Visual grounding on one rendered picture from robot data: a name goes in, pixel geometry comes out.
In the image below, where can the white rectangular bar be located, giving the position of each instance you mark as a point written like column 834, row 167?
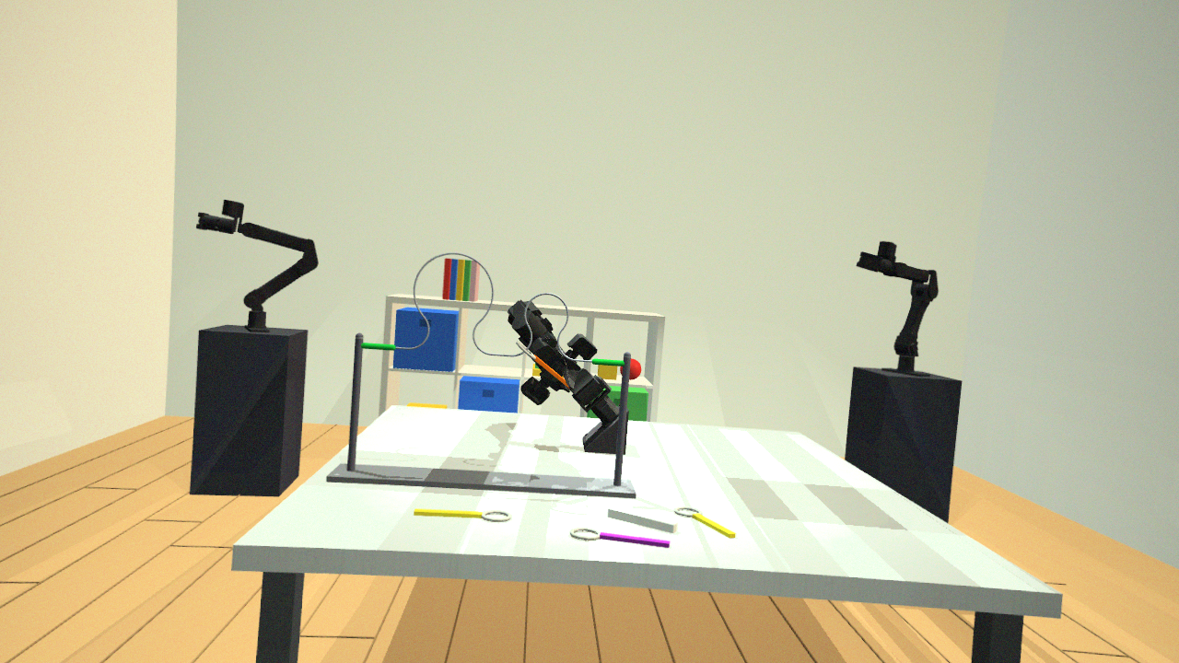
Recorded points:
column 643, row 520

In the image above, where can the orange handle with grey loop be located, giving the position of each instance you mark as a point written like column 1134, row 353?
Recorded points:
column 540, row 362

